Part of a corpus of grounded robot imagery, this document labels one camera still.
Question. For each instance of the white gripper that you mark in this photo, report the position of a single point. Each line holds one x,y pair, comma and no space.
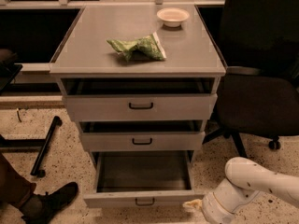
212,209

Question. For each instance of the grey bottom drawer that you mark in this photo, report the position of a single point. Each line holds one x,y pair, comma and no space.
142,179

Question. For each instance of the grey drawer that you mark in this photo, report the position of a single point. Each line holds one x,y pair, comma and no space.
141,135
116,99
142,179

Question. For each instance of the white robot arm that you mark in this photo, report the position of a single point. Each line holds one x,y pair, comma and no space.
244,181

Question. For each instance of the grey middle drawer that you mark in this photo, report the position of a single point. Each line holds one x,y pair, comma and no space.
141,135

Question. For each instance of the grey drawer cabinet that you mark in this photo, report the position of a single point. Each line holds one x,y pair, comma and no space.
189,50

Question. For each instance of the grey top drawer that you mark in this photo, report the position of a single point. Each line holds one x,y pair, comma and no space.
116,99

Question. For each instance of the black office chair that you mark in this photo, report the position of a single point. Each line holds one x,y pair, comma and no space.
259,41

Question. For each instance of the black shoe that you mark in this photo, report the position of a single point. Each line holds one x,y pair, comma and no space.
41,209

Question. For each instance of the green chip bag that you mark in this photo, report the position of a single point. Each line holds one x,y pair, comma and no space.
149,45

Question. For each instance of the black table leg base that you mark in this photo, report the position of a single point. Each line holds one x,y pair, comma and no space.
39,145

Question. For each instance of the brown trouser leg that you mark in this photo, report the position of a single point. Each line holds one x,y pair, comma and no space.
14,188

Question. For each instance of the white bowl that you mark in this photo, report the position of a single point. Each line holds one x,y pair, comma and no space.
173,17

